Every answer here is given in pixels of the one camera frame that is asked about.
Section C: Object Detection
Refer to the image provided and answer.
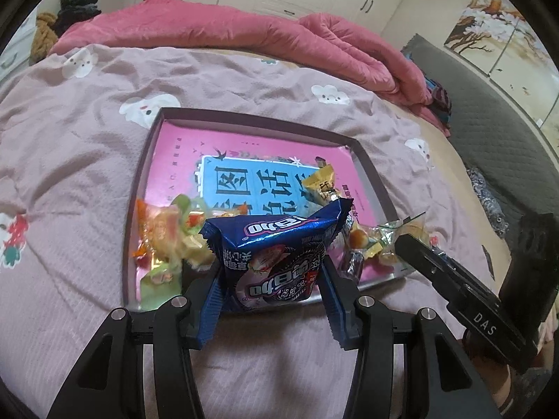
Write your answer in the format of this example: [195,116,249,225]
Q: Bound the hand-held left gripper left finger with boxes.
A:
[46,266,223,419]

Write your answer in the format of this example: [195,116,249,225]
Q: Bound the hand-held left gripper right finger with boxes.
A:
[321,257,503,419]

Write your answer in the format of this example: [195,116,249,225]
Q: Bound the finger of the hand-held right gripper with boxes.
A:
[394,233,464,302]
[431,248,481,291]

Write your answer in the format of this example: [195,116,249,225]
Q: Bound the yellow pastry packet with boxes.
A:
[371,213,431,271]

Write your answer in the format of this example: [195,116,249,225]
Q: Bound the dark brown snack packet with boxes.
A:
[344,248,365,281]

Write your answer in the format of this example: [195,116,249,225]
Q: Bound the green snack packet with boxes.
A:
[139,262,184,311]

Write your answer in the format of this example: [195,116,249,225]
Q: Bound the clear round pastry packet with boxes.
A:
[345,222,380,254]

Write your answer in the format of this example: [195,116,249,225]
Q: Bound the clear green-label pastry packet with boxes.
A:
[172,194,219,269]

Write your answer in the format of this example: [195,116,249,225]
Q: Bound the blue snack packet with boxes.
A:
[200,198,354,313]

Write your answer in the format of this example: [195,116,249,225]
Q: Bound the dark shallow box tray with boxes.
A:
[123,107,415,313]

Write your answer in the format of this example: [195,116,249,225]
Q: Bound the orange snack packet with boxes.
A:
[135,198,175,267]

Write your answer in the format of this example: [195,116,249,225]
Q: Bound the gold snack packet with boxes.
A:
[303,162,340,205]

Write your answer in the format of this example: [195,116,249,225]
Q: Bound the person's right forearm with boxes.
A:
[463,336,546,419]

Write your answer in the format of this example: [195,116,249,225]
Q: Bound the grey patterned pillow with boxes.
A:
[465,167,511,238]

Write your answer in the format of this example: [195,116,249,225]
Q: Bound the beige bed sheet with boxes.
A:
[389,100,525,280]

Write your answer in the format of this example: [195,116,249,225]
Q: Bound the grey padded headboard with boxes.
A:
[399,32,559,245]

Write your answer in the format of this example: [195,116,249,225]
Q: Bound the striped dark cloth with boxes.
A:
[404,50,452,129]

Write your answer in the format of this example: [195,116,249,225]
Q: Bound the pink book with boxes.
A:
[140,122,363,310]

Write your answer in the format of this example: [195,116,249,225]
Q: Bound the purple printed bed sheet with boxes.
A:
[0,44,516,419]

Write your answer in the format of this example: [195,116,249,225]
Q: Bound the pink quilt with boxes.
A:
[46,0,450,138]

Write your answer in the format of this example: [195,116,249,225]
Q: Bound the yellow knit cloth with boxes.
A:
[30,12,58,64]

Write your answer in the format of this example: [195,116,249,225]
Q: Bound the white drawer cabinet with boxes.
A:
[0,13,38,79]

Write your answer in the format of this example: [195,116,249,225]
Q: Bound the dark clothes pile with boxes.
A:
[55,0,102,38]

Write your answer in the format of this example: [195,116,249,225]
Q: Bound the tree wall painting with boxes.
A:
[443,0,559,132]

